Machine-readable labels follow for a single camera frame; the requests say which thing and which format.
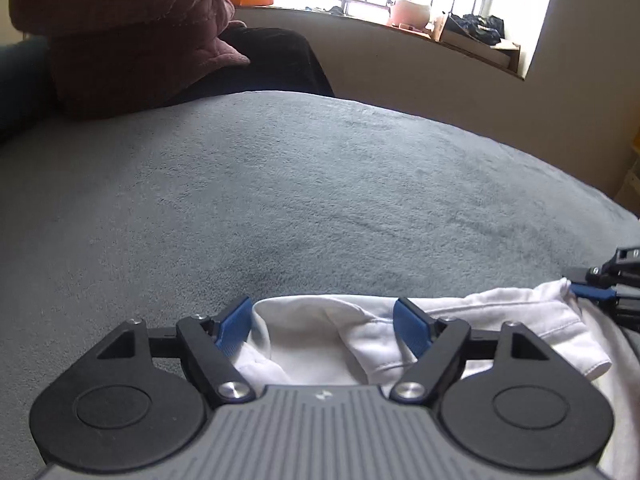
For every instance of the cardboard box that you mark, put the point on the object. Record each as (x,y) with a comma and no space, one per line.
(500,55)

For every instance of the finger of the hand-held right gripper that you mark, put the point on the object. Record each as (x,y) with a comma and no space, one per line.
(595,291)
(615,272)

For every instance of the white shirt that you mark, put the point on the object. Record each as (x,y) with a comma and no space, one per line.
(310,340)

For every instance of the grey blanket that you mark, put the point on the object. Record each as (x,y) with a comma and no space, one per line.
(300,185)

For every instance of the pink container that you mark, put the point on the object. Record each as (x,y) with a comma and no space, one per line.
(410,12)

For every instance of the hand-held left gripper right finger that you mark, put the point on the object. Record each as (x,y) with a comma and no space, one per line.
(410,325)

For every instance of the dark crumpled bag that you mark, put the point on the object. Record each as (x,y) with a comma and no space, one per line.
(477,27)

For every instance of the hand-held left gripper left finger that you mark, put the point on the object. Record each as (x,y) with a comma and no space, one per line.
(235,325)

